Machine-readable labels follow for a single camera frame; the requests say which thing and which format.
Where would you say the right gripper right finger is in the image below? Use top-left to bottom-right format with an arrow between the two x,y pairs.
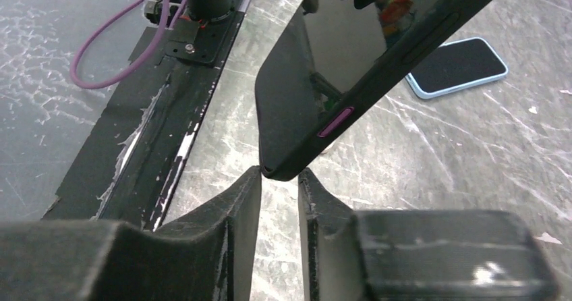
298,169 -> 560,300

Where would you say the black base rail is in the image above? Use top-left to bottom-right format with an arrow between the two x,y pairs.
44,0 -> 251,231

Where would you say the bare black phone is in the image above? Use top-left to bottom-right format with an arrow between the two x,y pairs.
255,0 -> 492,181

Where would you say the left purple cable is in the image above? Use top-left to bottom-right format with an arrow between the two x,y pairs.
69,0 -> 189,90

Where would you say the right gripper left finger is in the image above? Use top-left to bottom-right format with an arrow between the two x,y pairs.
1,166 -> 262,300

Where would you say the phone in blue case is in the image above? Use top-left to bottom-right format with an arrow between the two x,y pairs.
405,37 -> 509,100

